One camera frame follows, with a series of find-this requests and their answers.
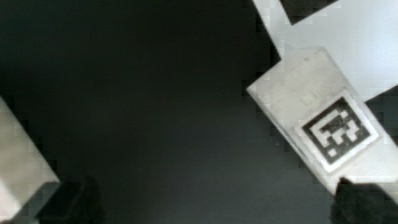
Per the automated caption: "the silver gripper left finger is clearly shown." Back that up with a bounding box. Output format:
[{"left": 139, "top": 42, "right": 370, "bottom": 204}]
[{"left": 12, "top": 176, "right": 106, "bottom": 224}]

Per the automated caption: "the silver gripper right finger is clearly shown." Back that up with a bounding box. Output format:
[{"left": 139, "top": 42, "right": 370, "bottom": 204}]
[{"left": 331, "top": 178, "right": 398, "bottom": 224}]

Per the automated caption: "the white square table top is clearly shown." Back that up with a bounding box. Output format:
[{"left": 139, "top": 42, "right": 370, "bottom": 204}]
[{"left": 0, "top": 98, "right": 61, "bottom": 224}]

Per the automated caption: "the white table leg back right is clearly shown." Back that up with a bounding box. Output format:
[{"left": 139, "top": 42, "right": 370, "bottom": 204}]
[{"left": 248, "top": 48, "right": 398, "bottom": 190}]

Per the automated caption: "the white marker base plate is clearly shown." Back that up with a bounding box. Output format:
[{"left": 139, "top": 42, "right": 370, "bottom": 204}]
[{"left": 253, "top": 0, "right": 398, "bottom": 101}]

